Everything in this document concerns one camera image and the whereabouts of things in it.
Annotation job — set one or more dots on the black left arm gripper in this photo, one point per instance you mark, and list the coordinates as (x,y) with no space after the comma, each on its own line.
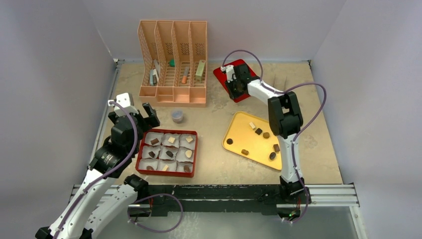
(151,121)

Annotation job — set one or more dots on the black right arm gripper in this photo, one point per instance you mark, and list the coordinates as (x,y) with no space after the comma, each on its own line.
(238,80)

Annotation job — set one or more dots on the red lid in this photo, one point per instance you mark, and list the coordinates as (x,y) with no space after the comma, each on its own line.
(221,77)

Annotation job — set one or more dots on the brown chocolate piece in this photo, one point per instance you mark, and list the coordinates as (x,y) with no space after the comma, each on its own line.
(154,141)

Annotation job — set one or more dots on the metal tongs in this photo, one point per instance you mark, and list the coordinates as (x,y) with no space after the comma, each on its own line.
(280,82)

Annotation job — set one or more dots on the white chocolate oval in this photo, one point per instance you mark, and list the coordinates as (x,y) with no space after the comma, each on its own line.
(188,153)

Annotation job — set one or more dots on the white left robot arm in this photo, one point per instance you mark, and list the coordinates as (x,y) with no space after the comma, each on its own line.
(108,163)

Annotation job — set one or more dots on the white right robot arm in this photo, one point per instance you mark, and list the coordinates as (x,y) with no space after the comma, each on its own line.
(285,120)

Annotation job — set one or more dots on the red chocolate box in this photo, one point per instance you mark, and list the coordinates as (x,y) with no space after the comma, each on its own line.
(165,152)

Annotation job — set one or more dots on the brown rectangular chocolate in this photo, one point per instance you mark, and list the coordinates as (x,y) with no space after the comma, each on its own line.
(276,148)

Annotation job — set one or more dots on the dark round chocolate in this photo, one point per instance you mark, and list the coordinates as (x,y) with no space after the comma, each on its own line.
(272,155)

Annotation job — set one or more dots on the clear paperclip jar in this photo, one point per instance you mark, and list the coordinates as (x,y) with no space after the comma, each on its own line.
(177,116)

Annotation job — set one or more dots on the green small carton box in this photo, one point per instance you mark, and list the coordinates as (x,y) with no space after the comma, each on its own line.
(200,70)

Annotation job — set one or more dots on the grey stapler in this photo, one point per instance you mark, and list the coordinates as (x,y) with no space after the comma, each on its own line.
(153,77)

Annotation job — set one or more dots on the pink plastic desk organizer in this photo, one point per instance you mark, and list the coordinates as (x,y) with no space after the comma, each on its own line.
(175,55)

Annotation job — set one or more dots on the yellow tray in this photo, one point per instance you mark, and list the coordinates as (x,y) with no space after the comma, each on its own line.
(259,142)

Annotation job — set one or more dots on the green eraser block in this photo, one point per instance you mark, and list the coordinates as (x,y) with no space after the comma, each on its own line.
(172,63)

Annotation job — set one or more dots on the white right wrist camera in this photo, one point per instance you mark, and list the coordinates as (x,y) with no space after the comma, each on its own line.
(229,71)

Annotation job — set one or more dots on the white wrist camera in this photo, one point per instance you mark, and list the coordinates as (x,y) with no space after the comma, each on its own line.
(229,71)
(125,101)

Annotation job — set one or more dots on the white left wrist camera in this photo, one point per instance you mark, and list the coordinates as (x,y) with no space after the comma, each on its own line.
(125,101)

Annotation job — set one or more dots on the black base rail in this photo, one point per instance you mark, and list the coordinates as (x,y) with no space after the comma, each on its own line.
(262,198)

